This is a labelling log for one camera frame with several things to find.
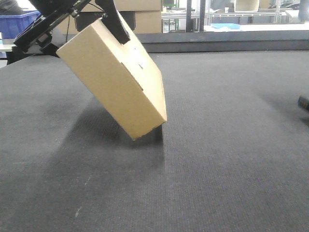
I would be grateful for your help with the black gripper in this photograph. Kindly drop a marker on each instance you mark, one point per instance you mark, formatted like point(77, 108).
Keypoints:
point(53, 12)

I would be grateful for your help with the small brown cardboard package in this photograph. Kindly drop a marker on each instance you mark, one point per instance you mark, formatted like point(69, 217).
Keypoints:
point(123, 77)

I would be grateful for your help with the orange black barcode scanner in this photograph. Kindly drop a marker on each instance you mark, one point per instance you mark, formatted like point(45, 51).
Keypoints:
point(303, 102)

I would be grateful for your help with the large brown cardboard box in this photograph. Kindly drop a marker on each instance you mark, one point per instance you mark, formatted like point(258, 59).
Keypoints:
point(147, 15)

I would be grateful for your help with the blue plastic crate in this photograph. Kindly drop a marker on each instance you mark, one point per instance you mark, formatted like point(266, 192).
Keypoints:
point(12, 25)

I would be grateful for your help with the black bag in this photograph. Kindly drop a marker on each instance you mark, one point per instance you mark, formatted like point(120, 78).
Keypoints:
point(10, 7)

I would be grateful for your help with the blue plastic tray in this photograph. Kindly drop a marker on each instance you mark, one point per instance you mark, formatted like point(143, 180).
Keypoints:
point(228, 26)

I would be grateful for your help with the white rectangular bin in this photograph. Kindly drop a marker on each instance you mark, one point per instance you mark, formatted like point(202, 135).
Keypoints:
point(242, 6)

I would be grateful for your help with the black table edge rail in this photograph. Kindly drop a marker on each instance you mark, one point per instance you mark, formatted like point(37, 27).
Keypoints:
point(232, 41)

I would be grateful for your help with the black vertical post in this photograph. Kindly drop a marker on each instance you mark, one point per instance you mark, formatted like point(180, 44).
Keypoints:
point(189, 25)

